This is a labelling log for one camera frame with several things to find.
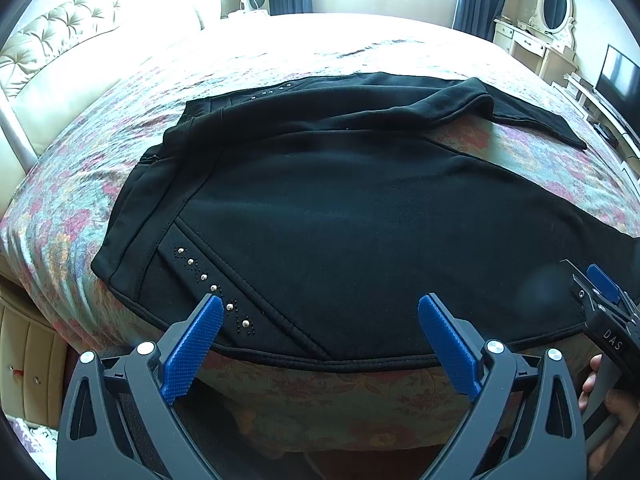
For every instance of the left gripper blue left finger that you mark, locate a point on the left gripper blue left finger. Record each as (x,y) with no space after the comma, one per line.
(184,346)

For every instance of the cream dressing table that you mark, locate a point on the cream dressing table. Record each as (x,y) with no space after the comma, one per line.
(550,61)

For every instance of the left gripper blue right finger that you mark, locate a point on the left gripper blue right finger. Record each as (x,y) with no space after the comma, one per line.
(455,350)

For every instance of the cream bed side panel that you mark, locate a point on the cream bed side panel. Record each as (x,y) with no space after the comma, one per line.
(32,360)

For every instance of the black flat television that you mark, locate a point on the black flat television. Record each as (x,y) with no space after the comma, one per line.
(618,84)

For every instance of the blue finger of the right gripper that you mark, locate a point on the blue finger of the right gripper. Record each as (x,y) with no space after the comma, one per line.
(604,284)

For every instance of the floral bedspread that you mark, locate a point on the floral bedspread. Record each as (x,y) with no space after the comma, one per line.
(59,216)

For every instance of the person's right hand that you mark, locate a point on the person's right hand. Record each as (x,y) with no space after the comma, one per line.
(621,412)

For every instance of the cream tufted headboard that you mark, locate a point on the cream tufted headboard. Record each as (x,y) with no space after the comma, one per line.
(52,69)

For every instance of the black studded pants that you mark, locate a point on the black studded pants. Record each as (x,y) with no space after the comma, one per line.
(323,209)

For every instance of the oval vanity mirror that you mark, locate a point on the oval vanity mirror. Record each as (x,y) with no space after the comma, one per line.
(552,16)

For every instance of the white tv console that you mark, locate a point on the white tv console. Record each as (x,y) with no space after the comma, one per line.
(605,121)

